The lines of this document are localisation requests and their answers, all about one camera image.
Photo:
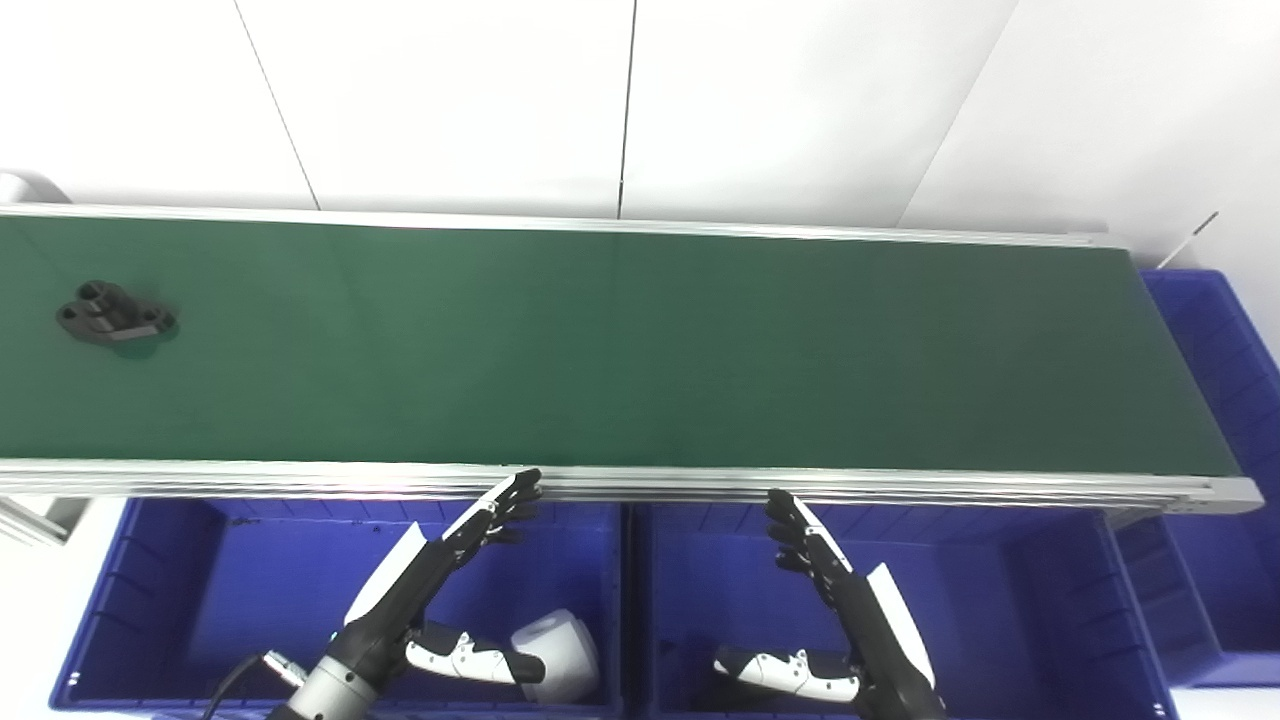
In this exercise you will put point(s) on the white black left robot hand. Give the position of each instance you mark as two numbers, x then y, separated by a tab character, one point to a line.
410	590

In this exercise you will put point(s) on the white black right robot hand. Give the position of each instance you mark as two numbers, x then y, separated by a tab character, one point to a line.
860	600

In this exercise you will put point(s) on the black flanged machine part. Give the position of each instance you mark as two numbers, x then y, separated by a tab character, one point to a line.
115	315

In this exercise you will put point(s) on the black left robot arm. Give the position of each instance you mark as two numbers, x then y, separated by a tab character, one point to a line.
325	690

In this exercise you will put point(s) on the blue plastic bin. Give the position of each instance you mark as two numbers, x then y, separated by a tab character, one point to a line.
250	600
1000	620
1230	400

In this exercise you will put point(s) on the white rounded part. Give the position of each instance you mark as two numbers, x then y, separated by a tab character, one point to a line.
562	648

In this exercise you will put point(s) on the aluminium conveyor support leg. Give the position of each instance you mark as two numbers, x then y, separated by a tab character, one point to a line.
40	518

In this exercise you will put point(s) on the grey conveyor motor housing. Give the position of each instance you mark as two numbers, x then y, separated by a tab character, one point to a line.
25	188

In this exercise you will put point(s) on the thin grey rod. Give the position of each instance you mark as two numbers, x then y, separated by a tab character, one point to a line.
1190	240

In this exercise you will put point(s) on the green conveyor belt aluminium frame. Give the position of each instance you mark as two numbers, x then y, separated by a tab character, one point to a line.
620	350

